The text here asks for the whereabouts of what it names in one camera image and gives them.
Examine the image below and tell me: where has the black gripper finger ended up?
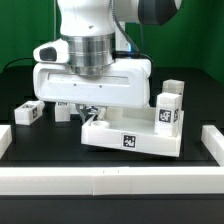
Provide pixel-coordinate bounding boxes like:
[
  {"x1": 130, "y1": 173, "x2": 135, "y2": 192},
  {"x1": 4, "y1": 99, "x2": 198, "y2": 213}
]
[
  {"x1": 96, "y1": 107, "x2": 107, "y2": 121},
  {"x1": 76, "y1": 104, "x2": 92, "y2": 123}
]

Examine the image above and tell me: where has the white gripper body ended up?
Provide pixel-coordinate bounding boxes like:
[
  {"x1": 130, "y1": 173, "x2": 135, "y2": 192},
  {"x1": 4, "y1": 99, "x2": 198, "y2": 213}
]
[{"x1": 33, "y1": 59, "x2": 151, "y2": 108}]

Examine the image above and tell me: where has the white square tabletop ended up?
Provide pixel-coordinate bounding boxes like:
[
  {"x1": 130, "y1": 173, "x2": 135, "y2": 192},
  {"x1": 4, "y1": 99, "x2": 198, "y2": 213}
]
[{"x1": 81, "y1": 107, "x2": 184, "y2": 157}]

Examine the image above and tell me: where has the white U-shaped obstacle fence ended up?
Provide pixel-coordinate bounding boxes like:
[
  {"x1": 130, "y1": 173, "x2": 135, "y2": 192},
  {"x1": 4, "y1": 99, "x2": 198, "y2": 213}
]
[{"x1": 0, "y1": 124, "x2": 224, "y2": 196}]

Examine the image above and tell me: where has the grey braided cable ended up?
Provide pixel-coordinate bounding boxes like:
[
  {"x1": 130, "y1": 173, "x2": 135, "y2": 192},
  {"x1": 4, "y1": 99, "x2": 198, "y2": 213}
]
[{"x1": 109, "y1": 0, "x2": 154, "y2": 64}]

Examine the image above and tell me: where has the black cable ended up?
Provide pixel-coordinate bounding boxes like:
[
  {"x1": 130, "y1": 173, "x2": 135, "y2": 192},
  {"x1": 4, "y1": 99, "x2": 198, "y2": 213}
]
[{"x1": 2, "y1": 57, "x2": 36, "y2": 73}]

